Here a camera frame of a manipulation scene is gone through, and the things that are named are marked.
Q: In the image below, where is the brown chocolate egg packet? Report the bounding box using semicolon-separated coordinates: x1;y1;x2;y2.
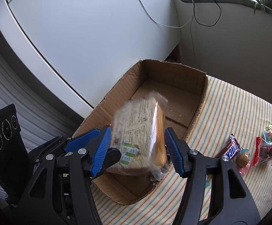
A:
234;149;251;175

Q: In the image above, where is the bagged sliced bread loaf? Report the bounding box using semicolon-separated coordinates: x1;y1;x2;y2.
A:
107;91;169;181

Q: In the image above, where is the Snickers bar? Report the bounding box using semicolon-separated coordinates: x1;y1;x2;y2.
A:
215;134;241;160

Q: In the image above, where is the teal mint candy packet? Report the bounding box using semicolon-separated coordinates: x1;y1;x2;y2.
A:
205;175;212;187

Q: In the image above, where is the striped tablecloth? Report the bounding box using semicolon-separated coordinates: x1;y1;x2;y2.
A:
90;75;272;225

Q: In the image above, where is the white cabinet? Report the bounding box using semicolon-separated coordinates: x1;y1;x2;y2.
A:
0;0;181;117

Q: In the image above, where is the brown cardboard box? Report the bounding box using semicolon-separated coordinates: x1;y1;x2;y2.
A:
74;59;208;205

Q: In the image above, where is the white hanging cable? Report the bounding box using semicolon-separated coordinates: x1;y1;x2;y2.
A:
128;0;195;29

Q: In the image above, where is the black hanging cable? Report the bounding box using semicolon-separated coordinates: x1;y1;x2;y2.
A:
193;0;222;28

